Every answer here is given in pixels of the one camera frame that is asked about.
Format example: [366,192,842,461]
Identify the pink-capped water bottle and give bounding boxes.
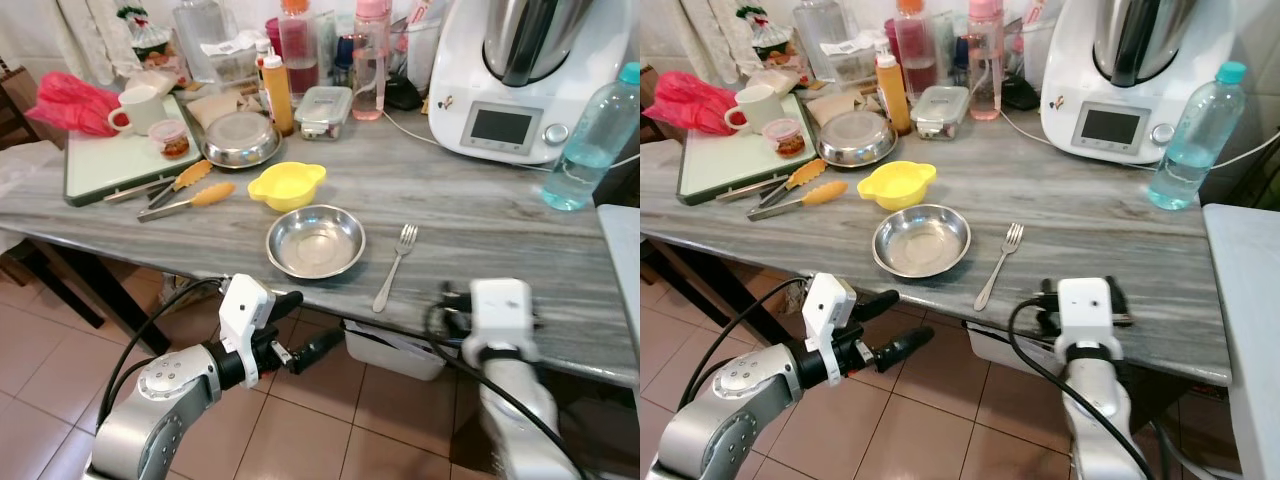
[967,0,1006,122]
[352,0,393,122]

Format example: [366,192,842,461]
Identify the white paper slip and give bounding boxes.
[820,30,886,56]
[200,30,266,58]

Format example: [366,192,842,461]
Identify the covered steel bowl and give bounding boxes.
[203,110,283,169]
[816,110,897,168]

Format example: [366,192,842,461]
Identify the white ceramic mug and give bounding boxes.
[724,84,783,136]
[108,85,167,137]

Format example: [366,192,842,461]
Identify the clear lidded food container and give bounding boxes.
[910,85,970,141]
[295,86,354,142]

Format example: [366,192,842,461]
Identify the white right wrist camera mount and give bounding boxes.
[468,278,536,346]
[1056,277,1113,346]

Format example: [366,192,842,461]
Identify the round steel plate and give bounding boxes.
[266,203,367,281]
[872,203,972,279]

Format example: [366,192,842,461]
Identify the clear plastic jug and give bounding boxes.
[172,0,236,81]
[793,0,851,81]

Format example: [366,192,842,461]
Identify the white cabinet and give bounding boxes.
[1203,203,1280,480]
[597,203,641,386]

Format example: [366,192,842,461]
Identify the white power cable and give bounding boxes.
[1000,108,1280,173]
[380,108,641,173]

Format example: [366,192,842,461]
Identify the orange-lidded clear bottle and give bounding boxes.
[278,0,319,96]
[893,0,936,96]

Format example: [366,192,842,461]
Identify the yellow plastic bowl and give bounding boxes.
[247,162,328,213]
[857,161,938,212]

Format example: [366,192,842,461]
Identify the wrapped gift with green bow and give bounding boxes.
[115,5,171,66]
[735,5,791,63]

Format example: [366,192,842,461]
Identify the orange sauce squeeze bottle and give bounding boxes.
[875,50,913,136]
[261,52,296,138]

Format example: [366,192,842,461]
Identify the small pink-lidded plastic tub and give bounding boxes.
[762,118,806,158]
[151,120,191,161]

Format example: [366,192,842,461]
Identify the red plastic bag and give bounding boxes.
[642,71,736,136]
[26,71,123,137]

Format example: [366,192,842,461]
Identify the white kitchen cooking machine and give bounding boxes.
[1040,0,1236,166]
[428,0,626,166]

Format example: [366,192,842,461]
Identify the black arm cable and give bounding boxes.
[678,277,809,421]
[97,277,226,431]
[422,300,591,480]
[1006,296,1161,480]

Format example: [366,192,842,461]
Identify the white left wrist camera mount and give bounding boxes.
[218,274,277,359]
[803,273,859,356]

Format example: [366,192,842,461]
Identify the steel fork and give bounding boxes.
[373,223,419,314]
[974,222,1025,312]

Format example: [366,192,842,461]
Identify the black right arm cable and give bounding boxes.
[422,300,591,480]
[1006,296,1161,480]

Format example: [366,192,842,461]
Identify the beige round bundle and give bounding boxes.
[745,68,801,94]
[125,70,179,96]

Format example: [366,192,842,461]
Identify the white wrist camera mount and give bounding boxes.
[1056,277,1113,346]
[218,274,277,359]
[803,273,859,356]
[468,278,536,346]

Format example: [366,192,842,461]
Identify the steel tongs with orange tips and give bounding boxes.
[137,158,239,223]
[745,158,850,223]

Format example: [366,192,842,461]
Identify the teal-capped plastic water bottle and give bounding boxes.
[1147,61,1248,212]
[542,62,641,212]

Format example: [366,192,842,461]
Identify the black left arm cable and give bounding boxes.
[678,277,809,421]
[97,277,226,431]

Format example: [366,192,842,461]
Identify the white plastic bin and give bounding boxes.
[343,318,448,382]
[963,318,1051,376]

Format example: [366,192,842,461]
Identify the hanging beige cloth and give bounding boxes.
[55,0,141,86]
[665,0,761,81]

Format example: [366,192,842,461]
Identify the brown paper bag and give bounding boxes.
[803,88,866,126]
[185,88,246,129]

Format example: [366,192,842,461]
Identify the white green-rimmed cutting board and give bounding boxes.
[676,93,816,206]
[64,93,204,208]

